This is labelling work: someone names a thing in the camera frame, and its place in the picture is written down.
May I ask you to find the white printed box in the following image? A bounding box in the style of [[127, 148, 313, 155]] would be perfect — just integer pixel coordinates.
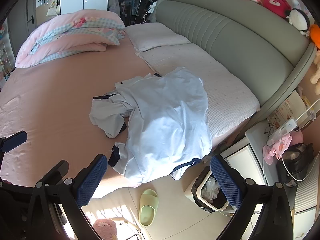
[[267, 94, 313, 130]]

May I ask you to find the green slipper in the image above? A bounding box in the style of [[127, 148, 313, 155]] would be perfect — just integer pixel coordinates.
[[139, 189, 159, 227]]

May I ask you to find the large white pillow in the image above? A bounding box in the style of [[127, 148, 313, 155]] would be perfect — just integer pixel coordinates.
[[135, 42, 261, 140]]

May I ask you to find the black bag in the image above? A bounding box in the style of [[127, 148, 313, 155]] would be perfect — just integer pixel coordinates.
[[277, 142, 315, 181]]

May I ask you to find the black and white plush toy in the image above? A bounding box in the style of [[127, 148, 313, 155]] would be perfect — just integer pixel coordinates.
[[286, 0, 311, 37]]

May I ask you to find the red plush toy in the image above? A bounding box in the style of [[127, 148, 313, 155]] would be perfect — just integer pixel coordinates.
[[262, 0, 292, 18]]

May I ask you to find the white storage shelf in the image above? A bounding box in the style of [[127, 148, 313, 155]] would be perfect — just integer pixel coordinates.
[[0, 25, 15, 90]]

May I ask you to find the beige plush toy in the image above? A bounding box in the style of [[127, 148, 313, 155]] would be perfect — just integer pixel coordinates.
[[310, 52, 320, 92]]

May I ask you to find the pink checked quilt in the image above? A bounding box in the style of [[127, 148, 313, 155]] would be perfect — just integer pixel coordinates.
[[15, 9, 125, 68]]

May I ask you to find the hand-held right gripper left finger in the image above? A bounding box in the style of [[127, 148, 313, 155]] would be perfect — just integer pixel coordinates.
[[25, 154, 108, 240]]

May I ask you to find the grey padded headboard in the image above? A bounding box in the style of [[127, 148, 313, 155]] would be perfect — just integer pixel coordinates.
[[149, 0, 317, 120]]

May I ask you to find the white fleece-lined jacket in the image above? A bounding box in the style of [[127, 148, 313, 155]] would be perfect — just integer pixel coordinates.
[[89, 73, 157, 139]]

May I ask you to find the white nightstand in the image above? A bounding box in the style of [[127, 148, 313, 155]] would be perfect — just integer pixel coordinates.
[[223, 90, 320, 240]]

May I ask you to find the orange plush toy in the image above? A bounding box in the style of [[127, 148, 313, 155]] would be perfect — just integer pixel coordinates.
[[309, 24, 320, 49]]

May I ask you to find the white power strip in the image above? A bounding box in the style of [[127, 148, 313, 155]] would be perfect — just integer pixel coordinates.
[[266, 119, 298, 146]]

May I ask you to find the pink toy fan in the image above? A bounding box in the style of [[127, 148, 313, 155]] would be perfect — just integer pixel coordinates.
[[262, 133, 293, 165]]

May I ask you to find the small white pillow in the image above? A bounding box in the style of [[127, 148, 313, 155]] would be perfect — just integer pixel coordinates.
[[124, 22, 192, 53]]

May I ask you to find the white trash bin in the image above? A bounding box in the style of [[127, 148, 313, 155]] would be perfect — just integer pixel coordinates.
[[184, 166, 237, 214]]

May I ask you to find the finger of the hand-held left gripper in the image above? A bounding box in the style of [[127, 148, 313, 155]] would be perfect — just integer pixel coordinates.
[[36, 160, 70, 184], [0, 131, 28, 160]]

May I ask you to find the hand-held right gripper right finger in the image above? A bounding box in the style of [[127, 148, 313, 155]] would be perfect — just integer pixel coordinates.
[[210, 154, 294, 240]]

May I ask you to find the light blue garment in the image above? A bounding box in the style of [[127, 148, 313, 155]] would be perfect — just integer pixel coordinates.
[[109, 67, 213, 188]]

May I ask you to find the dark glass cabinet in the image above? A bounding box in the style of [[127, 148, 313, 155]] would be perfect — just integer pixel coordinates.
[[107, 0, 167, 27]]

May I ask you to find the grey door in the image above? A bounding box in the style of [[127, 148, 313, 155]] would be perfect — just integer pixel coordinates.
[[7, 0, 38, 48]]

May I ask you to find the pink bed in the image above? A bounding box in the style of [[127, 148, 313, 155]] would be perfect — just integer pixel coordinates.
[[0, 21, 262, 200]]

